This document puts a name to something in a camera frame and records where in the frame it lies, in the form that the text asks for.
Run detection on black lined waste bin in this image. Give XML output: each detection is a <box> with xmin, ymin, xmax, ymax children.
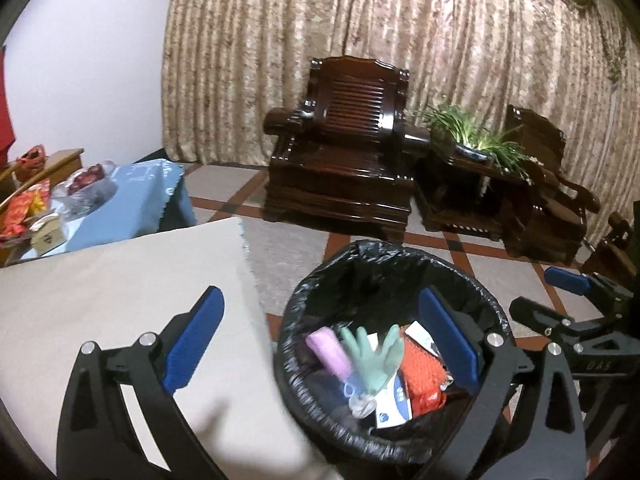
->
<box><xmin>272</xmin><ymin>240</ymin><xmax>513</xmax><ymax>463</ymax></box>

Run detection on white paper card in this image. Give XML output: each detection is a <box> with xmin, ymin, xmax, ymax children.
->
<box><xmin>404</xmin><ymin>321</ymin><xmax>441</xmax><ymax>356</ymax></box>

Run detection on dark wooden side table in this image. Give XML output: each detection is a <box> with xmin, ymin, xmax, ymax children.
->
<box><xmin>415</xmin><ymin>152</ymin><xmax>533</xmax><ymax>241</ymax></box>

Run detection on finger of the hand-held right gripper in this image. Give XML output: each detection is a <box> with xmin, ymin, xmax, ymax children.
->
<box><xmin>544</xmin><ymin>266</ymin><xmax>640</xmax><ymax>311</ymax></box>
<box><xmin>509</xmin><ymin>296</ymin><xmax>628</xmax><ymax>348</ymax></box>

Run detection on white packet blue print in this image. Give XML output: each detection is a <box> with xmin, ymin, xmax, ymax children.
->
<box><xmin>375</xmin><ymin>372</ymin><xmax>413</xmax><ymax>430</ymax></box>

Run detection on dark wooden armchair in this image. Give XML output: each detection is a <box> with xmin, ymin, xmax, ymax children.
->
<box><xmin>262</xmin><ymin>56</ymin><xmax>431</xmax><ymax>243</ymax></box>
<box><xmin>582</xmin><ymin>211</ymin><xmax>636</xmax><ymax>281</ymax></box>
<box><xmin>502</xmin><ymin>105</ymin><xmax>601</xmax><ymax>266</ymax></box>

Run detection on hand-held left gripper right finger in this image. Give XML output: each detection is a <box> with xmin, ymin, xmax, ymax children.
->
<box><xmin>419</xmin><ymin>287</ymin><xmax>587</xmax><ymax>480</ymax></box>

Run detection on green potted plant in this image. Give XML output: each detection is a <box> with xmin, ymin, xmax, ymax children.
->
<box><xmin>422</xmin><ymin>104</ymin><xmax>546</xmax><ymax>183</ymax></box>

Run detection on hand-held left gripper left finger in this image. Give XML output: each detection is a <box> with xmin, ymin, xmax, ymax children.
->
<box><xmin>56</xmin><ymin>286</ymin><xmax>225</xmax><ymax>480</ymax></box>

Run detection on red plastic bag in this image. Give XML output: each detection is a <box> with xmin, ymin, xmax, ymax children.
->
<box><xmin>410</xmin><ymin>390</ymin><xmax>448</xmax><ymax>416</ymax></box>

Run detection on pink face mask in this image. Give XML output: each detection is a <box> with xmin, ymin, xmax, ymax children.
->
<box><xmin>306</xmin><ymin>326</ymin><xmax>353</xmax><ymax>378</ymax></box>

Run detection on red cloth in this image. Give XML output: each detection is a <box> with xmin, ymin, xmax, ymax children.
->
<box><xmin>0</xmin><ymin>45</ymin><xmax>16</xmax><ymax>153</ymax></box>

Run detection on red and yellow packet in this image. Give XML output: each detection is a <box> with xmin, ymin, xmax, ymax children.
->
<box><xmin>0</xmin><ymin>182</ymin><xmax>53</xmax><ymax>243</ymax></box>

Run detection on green rubber glove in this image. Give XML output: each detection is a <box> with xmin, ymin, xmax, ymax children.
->
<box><xmin>337</xmin><ymin>324</ymin><xmax>405</xmax><ymax>396</ymax></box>

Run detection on large orange foam net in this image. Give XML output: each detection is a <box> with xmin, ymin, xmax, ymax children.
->
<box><xmin>400</xmin><ymin>336</ymin><xmax>450</xmax><ymax>396</ymax></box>

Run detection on beige patterned curtain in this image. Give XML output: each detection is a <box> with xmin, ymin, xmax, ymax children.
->
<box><xmin>162</xmin><ymin>0</ymin><xmax>640</xmax><ymax>261</ymax></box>

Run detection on blue tablecloth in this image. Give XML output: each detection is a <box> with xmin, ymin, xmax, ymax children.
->
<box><xmin>10</xmin><ymin>158</ymin><xmax>197</xmax><ymax>261</ymax></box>

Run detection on red fruits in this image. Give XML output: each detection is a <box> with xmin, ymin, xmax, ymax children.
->
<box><xmin>67</xmin><ymin>166</ymin><xmax>108</xmax><ymax>193</ymax></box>

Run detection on grey tablecloth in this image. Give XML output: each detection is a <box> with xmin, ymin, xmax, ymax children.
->
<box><xmin>0</xmin><ymin>216</ymin><xmax>321</xmax><ymax>480</ymax></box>

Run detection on glass fruit bowl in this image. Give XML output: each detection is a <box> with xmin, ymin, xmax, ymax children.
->
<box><xmin>52</xmin><ymin>160</ymin><xmax>118</xmax><ymax>213</ymax></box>

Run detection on small beige box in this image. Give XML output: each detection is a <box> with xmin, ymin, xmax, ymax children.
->
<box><xmin>31</xmin><ymin>212</ymin><xmax>67</xmax><ymax>256</ymax></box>

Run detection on blue plastic wrapper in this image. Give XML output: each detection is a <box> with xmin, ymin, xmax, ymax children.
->
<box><xmin>342</xmin><ymin>380</ymin><xmax>378</xmax><ymax>418</ymax></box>

